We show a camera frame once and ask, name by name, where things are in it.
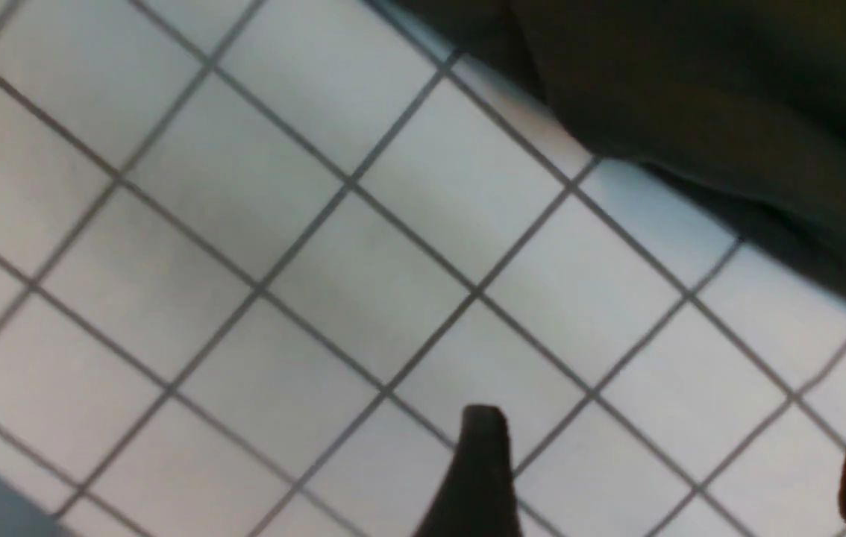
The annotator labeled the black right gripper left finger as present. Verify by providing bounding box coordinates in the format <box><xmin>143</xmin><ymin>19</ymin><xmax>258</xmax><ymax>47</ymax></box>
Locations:
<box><xmin>414</xmin><ymin>405</ymin><xmax>523</xmax><ymax>536</ymax></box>

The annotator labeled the gray long-sleeved shirt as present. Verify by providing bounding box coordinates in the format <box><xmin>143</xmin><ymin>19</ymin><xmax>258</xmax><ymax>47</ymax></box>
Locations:
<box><xmin>398</xmin><ymin>1</ymin><xmax>846</xmax><ymax>299</ymax></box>

